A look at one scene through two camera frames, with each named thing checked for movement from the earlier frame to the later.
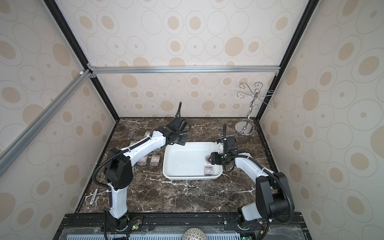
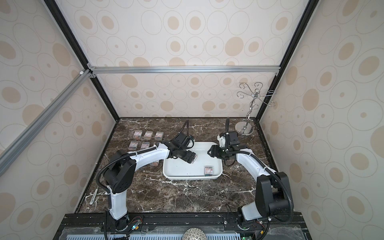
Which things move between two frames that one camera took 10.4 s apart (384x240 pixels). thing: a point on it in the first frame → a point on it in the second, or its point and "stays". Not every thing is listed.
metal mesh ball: [194, 234] stays
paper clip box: [208, 171] stays
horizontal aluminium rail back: [185, 69] stays
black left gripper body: [181, 139] → [186, 154]
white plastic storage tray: [188, 162] stays
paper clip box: [208, 159] → [195, 159]
